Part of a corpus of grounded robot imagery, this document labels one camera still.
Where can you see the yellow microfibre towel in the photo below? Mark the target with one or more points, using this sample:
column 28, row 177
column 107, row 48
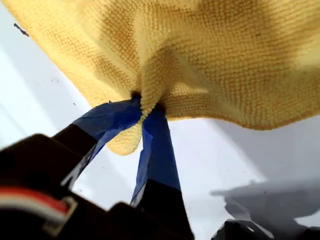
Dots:
column 200, row 62

